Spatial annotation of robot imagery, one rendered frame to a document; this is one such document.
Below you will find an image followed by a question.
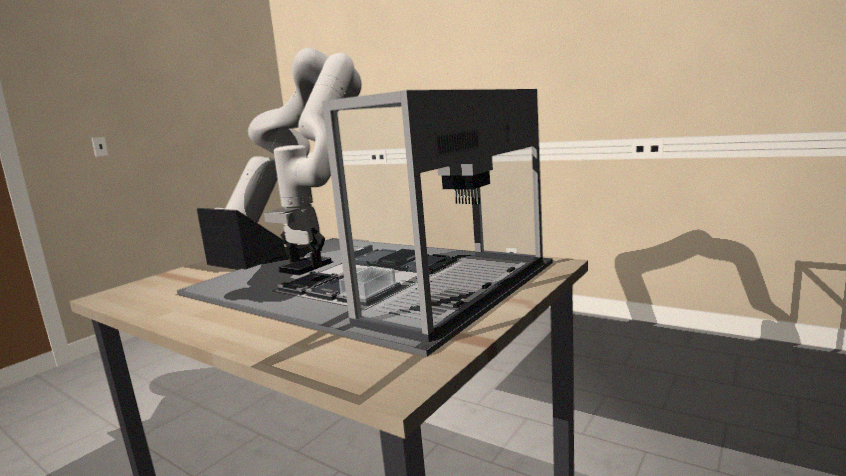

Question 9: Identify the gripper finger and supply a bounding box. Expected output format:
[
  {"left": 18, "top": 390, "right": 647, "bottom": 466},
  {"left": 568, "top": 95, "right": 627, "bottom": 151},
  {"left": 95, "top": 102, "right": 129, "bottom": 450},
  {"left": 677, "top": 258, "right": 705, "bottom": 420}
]
[
  {"left": 308, "top": 228, "right": 325, "bottom": 267},
  {"left": 281, "top": 231, "right": 300, "bottom": 263}
]

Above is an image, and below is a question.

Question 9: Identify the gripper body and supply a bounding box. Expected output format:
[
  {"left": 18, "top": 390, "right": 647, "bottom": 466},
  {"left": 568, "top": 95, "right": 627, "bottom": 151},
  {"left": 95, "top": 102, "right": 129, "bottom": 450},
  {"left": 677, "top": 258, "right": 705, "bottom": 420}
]
[{"left": 284, "top": 204, "right": 320, "bottom": 245}]

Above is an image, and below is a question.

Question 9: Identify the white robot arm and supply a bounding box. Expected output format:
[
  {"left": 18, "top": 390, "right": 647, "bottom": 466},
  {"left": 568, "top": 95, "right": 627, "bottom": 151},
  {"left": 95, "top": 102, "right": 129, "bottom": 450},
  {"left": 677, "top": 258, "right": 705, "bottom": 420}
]
[{"left": 225, "top": 48, "right": 362, "bottom": 224}]

